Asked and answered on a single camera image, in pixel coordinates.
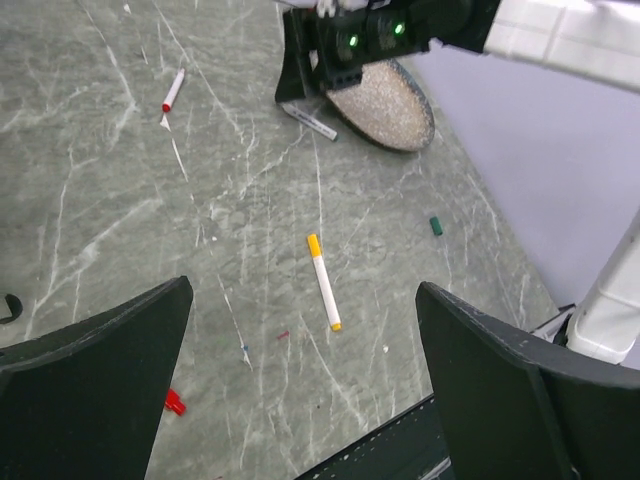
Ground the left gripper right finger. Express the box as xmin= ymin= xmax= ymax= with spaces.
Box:
xmin=416 ymin=282 xmax=639 ymax=479

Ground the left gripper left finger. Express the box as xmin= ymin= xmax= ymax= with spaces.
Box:
xmin=1 ymin=276 xmax=193 ymax=479

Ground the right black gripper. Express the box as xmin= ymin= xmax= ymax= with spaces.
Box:
xmin=274 ymin=1 xmax=430 ymax=104

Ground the green white marker pen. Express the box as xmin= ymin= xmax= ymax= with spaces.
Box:
xmin=281 ymin=103 xmax=338 ymax=142

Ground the yellow white marker pen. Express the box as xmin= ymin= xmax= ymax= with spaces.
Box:
xmin=307 ymin=234 xmax=342 ymax=332

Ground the green pen cap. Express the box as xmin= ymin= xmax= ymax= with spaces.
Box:
xmin=429 ymin=216 xmax=443 ymax=237

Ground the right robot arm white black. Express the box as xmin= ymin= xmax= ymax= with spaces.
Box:
xmin=275 ymin=1 xmax=639 ymax=367

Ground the red pen cap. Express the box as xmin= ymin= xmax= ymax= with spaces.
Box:
xmin=164 ymin=389 xmax=187 ymax=416

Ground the red white marker pen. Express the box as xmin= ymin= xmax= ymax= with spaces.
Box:
xmin=160 ymin=68 xmax=186 ymax=131

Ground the speckled plate dark rim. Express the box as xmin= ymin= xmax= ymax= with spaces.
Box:
xmin=326 ymin=60 xmax=435 ymax=153

